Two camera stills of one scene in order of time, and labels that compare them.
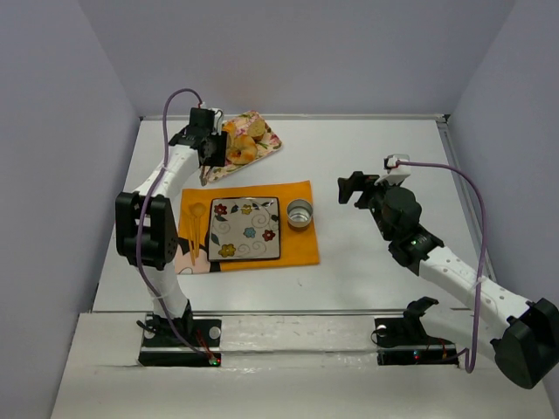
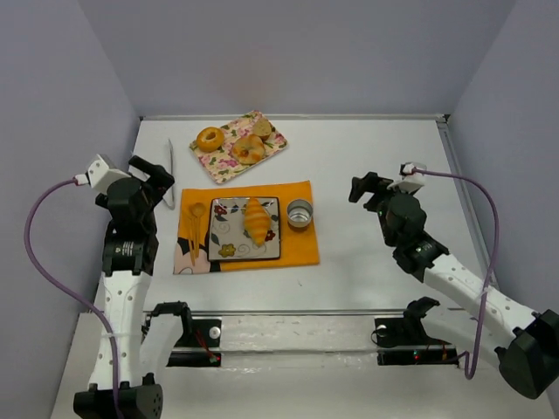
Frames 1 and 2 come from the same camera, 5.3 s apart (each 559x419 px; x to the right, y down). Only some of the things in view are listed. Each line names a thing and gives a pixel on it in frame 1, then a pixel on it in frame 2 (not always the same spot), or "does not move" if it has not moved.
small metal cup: [299, 212] does not move
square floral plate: [244, 229] does not move
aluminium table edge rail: [294, 117] does not move
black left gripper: [219, 150] → [153, 177]
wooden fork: [193, 231] does not move
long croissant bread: [230, 127] → [257, 221]
